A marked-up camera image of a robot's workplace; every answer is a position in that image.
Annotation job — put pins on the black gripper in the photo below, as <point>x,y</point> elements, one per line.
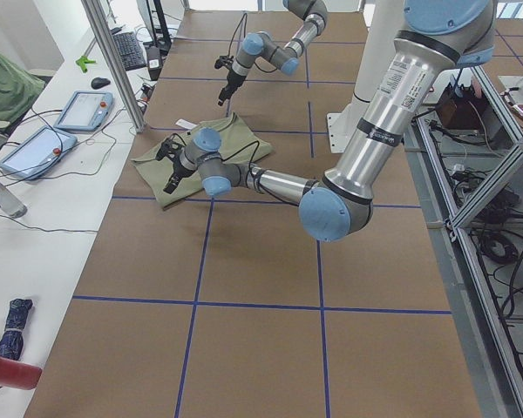
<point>232,80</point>
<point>177,171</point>

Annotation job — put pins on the olive green long-sleeve shirt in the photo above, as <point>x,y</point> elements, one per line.
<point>220,150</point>

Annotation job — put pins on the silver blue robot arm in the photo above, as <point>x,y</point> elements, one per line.
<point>314,16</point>
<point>410,43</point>

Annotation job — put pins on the white shirt hang tag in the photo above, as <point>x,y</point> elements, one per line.
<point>187,125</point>

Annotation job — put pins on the black box white label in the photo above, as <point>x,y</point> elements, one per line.
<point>154,62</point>

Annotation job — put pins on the black keyboard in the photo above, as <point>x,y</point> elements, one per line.
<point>129,50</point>

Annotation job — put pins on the far blue teach pendant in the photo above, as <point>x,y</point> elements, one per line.
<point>85,111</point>

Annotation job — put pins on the blue teach pendant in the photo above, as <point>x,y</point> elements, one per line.
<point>85,111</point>
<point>38,153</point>

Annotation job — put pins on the black computer mouse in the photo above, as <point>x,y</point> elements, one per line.
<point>99,83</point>

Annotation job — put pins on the near blue teach pendant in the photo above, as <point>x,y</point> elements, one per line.
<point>38,153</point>

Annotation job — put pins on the green plastic clamp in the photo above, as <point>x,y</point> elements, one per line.
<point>83,62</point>

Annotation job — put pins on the clear grey water bottle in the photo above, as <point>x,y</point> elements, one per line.
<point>10,204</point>

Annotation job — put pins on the green cloth chair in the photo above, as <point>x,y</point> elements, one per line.
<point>18,90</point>

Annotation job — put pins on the folded navy umbrella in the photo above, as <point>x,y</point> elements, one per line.
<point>12,341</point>

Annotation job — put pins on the red water bottle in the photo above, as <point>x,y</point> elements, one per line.
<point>16,374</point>

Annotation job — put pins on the aluminium frame post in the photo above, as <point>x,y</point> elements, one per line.
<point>103,36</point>

